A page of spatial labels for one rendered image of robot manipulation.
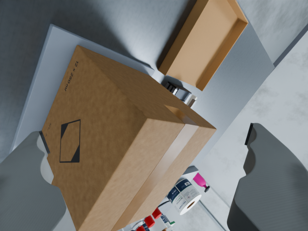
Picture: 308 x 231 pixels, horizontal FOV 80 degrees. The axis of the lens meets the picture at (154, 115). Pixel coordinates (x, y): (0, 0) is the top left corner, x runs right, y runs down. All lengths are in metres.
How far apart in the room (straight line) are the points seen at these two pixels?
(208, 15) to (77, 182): 0.60
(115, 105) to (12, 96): 0.27
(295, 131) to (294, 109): 0.37
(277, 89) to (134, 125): 3.84
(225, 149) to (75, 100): 3.61
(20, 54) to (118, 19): 0.22
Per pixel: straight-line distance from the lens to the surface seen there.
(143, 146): 0.28
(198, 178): 3.60
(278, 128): 3.83
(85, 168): 0.35
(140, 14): 0.53
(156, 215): 0.79
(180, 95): 0.70
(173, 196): 1.39
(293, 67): 4.19
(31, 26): 0.45
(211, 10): 0.70
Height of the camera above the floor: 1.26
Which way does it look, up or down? 35 degrees down
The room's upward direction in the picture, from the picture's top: 135 degrees clockwise
